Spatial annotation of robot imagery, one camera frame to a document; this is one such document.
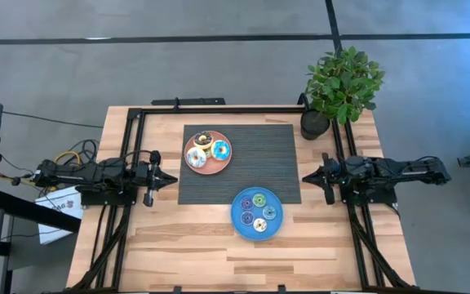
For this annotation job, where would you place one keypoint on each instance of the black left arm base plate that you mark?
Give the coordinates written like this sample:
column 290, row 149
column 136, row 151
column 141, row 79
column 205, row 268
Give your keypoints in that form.
column 104, row 199

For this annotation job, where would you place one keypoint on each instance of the white printed paper sheet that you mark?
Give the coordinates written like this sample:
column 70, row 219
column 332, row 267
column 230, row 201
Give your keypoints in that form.
column 55, row 220

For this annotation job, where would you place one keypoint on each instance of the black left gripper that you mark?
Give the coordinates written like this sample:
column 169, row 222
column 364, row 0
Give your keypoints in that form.
column 153, row 179

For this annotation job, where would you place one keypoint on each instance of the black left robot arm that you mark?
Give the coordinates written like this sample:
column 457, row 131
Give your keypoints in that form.
column 76, row 173

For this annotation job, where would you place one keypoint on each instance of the green leafy plant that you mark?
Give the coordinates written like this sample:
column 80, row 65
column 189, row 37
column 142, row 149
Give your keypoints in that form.
column 341, row 85

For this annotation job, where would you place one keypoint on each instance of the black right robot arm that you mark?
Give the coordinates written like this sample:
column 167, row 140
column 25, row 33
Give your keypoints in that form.
column 414, row 171

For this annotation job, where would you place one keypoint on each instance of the large white blue-striped donut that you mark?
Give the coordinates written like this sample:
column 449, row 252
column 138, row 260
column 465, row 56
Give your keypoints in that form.
column 191, row 161

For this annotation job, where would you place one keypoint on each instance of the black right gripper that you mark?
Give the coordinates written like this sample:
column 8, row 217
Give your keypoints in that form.
column 329, row 177

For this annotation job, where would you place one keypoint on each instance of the black aluminium table frame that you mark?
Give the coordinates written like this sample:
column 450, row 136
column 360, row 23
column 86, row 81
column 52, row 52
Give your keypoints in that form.
column 218, row 110

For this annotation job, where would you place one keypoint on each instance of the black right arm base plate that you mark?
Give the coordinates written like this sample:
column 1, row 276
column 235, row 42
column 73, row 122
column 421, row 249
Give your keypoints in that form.
column 378, row 198

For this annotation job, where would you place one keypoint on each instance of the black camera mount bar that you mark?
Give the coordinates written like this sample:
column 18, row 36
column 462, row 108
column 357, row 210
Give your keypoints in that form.
column 194, row 101

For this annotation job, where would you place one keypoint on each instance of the small green iced donut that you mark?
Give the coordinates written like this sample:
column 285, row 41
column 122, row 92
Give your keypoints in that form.
column 259, row 195

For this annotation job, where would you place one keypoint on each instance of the black plant pot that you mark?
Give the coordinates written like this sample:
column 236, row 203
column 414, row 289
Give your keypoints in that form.
column 312, row 126

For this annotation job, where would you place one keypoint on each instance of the large chocolate sprinkled donut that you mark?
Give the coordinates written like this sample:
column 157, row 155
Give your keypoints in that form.
column 196, row 141

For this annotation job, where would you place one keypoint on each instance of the large mint chocolate-drizzle donut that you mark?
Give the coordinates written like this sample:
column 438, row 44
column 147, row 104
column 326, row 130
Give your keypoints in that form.
column 208, row 153

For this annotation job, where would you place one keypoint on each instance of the pink round plate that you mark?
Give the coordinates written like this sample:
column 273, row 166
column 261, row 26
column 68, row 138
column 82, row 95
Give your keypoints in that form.
column 214, row 168

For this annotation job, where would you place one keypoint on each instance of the small cream iced donut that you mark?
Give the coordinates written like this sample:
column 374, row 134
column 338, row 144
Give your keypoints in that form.
column 257, row 228

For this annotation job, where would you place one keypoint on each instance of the large blue iced donut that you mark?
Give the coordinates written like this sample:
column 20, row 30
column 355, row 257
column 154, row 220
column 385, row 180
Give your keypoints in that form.
column 220, row 143

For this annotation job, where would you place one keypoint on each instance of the small blue sprinkled donut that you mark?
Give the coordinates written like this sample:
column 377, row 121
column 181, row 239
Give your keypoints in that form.
column 269, row 208

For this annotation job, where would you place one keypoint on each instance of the blue round plate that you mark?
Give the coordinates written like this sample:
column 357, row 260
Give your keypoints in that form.
column 239, row 228

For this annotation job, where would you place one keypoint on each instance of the black desk bar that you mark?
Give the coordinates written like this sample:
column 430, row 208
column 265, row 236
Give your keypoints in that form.
column 35, row 212

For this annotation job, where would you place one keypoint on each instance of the dark grey woven placemat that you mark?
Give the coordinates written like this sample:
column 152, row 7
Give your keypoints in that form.
column 259, row 163

